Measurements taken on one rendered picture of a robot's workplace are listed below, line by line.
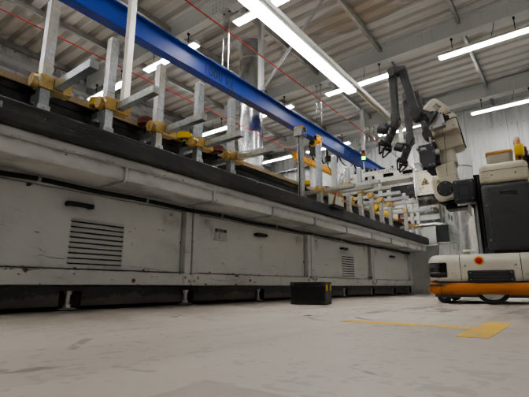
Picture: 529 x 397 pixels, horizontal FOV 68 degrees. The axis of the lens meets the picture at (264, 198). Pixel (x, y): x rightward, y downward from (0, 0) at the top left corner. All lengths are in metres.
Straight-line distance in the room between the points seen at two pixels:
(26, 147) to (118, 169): 0.35
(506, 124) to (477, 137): 0.74
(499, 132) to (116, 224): 11.31
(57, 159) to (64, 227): 0.35
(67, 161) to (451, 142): 2.34
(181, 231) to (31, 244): 0.77
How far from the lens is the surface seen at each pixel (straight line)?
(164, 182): 1.87
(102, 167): 1.70
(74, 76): 1.55
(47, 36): 1.74
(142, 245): 2.04
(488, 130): 12.45
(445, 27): 8.85
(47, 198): 1.83
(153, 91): 1.59
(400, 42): 9.04
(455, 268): 2.59
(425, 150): 2.92
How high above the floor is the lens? 0.10
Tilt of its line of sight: 13 degrees up
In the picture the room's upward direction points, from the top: straight up
